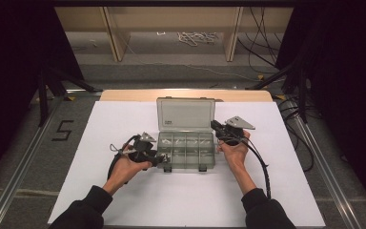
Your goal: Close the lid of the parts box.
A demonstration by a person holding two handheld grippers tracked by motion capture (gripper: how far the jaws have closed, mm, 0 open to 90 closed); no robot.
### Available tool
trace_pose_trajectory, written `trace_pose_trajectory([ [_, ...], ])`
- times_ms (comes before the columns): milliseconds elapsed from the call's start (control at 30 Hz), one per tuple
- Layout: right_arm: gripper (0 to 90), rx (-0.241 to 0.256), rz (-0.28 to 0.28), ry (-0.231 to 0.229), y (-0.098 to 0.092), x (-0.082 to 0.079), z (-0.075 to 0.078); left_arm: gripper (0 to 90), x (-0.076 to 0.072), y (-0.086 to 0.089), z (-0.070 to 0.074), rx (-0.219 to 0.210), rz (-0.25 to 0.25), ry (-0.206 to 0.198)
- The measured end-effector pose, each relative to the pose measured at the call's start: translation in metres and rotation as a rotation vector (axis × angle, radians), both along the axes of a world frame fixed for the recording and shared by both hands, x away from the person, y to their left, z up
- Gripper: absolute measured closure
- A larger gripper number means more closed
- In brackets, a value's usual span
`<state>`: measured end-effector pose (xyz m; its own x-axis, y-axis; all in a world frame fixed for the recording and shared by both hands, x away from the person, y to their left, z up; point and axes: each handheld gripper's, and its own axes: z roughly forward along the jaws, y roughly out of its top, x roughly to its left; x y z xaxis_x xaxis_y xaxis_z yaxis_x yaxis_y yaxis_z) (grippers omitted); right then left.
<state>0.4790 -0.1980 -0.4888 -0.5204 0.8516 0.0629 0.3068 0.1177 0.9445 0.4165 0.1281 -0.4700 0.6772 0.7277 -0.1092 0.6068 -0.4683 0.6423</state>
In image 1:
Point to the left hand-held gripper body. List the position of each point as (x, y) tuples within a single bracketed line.
[(144, 148)]

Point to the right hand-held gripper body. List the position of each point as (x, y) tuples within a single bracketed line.
[(238, 123)]

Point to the clear plastic compartment box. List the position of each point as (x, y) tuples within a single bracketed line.
[(186, 149)]

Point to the person's left hand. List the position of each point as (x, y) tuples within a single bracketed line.
[(124, 168)]

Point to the person's right hand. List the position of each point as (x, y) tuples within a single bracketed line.
[(236, 156)]

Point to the white table cover sheet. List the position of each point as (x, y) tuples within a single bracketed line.
[(114, 120)]

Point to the light wooden table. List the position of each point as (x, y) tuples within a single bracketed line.
[(127, 95)]

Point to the black metal stand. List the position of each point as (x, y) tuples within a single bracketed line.
[(43, 95), (302, 95)]

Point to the small white floor scrap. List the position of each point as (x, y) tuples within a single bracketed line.
[(161, 33)]

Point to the light wooden shelf unit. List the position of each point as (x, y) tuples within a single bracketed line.
[(171, 19)]

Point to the black curtain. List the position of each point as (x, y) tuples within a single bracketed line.
[(346, 79), (9, 63)]

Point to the aluminium floor rail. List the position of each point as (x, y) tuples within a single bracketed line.
[(22, 171), (324, 165)]

